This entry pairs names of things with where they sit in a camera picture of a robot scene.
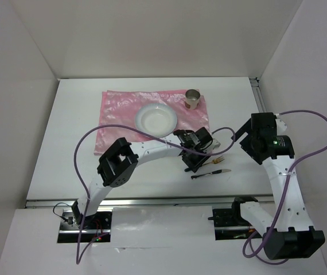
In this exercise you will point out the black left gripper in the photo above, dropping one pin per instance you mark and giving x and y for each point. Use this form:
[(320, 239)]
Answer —
[(194, 165)]

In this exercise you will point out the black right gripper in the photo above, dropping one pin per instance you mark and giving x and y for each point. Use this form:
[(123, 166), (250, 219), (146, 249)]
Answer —
[(246, 127)]

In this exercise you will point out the gold fork black handle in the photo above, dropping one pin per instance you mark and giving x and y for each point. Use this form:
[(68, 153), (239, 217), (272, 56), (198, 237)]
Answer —
[(214, 161)]

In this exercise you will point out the silver knife black handle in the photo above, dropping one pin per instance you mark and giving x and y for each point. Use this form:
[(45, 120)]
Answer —
[(220, 171)]

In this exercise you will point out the white scalloped plate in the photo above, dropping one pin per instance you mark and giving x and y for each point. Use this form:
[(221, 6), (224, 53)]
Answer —
[(158, 120)]

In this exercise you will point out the metal cup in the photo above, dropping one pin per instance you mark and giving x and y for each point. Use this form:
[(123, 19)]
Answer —
[(192, 97)]

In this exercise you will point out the pink satin rose cloth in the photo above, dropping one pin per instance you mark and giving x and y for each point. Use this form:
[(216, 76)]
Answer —
[(121, 107)]

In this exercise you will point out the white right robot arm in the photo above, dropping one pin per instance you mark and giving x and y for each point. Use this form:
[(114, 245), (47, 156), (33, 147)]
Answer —
[(290, 233)]

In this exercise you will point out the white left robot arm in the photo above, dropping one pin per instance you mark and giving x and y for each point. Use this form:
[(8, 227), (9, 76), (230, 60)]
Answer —
[(119, 161)]

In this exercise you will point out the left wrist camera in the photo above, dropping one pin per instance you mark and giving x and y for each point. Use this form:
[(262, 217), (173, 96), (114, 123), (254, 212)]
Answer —
[(215, 144)]

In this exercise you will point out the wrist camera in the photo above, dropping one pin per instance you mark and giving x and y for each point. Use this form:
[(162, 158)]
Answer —
[(215, 144), (280, 124)]

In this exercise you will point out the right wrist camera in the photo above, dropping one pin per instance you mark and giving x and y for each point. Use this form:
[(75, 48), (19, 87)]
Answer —
[(280, 124)]

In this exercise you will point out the aluminium front rail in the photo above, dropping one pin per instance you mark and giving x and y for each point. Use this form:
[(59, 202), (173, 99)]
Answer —
[(164, 201)]

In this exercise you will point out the aluminium rail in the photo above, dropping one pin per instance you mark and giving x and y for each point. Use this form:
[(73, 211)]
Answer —
[(254, 82), (164, 201)]

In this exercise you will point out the aluminium right side rail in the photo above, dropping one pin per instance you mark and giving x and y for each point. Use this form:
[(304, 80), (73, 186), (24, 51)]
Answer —
[(254, 82)]

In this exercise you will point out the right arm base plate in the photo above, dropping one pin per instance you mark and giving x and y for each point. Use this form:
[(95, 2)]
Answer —
[(226, 227)]

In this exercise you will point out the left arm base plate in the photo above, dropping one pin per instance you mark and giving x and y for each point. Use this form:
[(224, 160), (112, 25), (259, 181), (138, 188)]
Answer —
[(99, 228)]

